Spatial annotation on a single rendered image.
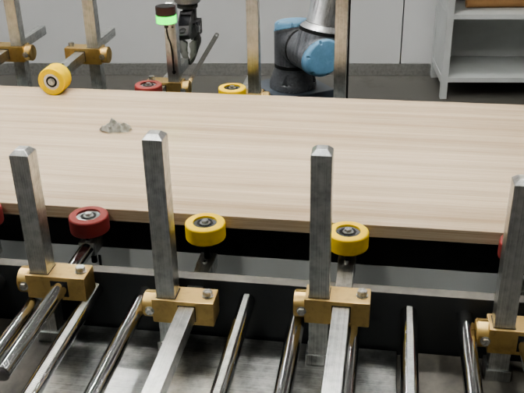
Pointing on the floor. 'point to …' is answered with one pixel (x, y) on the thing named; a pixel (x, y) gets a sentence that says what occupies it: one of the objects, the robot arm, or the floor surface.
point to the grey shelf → (477, 44)
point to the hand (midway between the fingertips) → (189, 61)
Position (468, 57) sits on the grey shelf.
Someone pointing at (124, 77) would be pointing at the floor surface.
